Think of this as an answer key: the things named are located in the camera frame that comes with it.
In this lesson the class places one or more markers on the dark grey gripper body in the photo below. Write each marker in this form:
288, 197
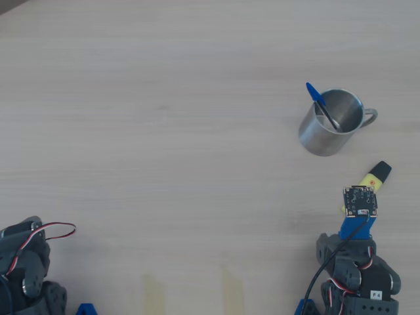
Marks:
328, 251

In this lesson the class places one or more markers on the blue capped ballpoint pen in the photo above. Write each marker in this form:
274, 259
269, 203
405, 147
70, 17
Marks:
315, 93

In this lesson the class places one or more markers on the dark grey idle robot arm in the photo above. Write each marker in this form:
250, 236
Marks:
29, 259

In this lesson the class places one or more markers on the silver metal cup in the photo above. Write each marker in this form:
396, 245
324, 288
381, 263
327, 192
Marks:
315, 138

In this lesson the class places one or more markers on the yellow highlighter with black cap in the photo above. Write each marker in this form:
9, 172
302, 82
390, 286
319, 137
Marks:
372, 180

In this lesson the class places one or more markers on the beige masking tape strip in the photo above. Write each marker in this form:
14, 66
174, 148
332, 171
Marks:
152, 295

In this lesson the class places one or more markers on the blue camera mount bracket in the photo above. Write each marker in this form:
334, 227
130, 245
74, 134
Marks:
351, 228

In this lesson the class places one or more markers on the small wrist camera board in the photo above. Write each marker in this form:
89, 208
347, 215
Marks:
359, 200

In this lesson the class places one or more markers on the blue base plate under camera arm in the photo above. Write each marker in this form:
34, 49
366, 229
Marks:
313, 308

